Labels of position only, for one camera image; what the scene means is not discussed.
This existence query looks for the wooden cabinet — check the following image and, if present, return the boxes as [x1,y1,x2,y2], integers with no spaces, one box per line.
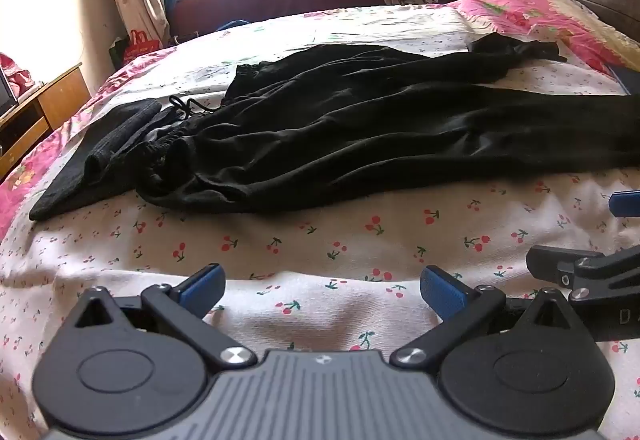
[0,62,94,181]

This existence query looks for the cherry print bed sheet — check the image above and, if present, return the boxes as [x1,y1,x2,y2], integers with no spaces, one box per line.
[0,2,640,440]

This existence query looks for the dark green bag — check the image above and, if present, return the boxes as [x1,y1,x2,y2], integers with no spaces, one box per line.
[107,36,132,69]

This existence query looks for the dark blue folded cloth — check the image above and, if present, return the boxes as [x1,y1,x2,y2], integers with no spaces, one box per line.
[609,64,640,96]

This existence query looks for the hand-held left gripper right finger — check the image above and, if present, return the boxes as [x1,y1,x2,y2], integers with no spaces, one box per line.
[389,265,593,371]

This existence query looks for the dark grey folded cloth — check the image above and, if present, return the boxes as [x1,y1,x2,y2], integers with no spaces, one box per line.
[29,98,163,221]

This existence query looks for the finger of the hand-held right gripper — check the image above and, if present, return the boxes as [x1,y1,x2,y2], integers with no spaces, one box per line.
[607,190,640,219]
[526,245,640,305]

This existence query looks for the television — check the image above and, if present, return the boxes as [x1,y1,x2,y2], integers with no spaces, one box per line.
[0,67,21,117]

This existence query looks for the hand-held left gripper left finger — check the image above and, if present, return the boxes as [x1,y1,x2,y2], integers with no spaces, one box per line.
[65,263,258,373]

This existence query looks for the red patterned cloth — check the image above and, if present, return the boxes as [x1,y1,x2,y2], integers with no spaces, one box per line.
[0,52,37,96]

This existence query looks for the red shopping bag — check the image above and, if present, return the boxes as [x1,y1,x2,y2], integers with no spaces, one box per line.
[122,30,164,66]

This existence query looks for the pink floral quilt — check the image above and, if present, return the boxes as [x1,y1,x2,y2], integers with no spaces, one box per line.
[450,0,640,76]

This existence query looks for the black pants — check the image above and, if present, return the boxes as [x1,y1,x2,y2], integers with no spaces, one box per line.
[134,34,640,215]

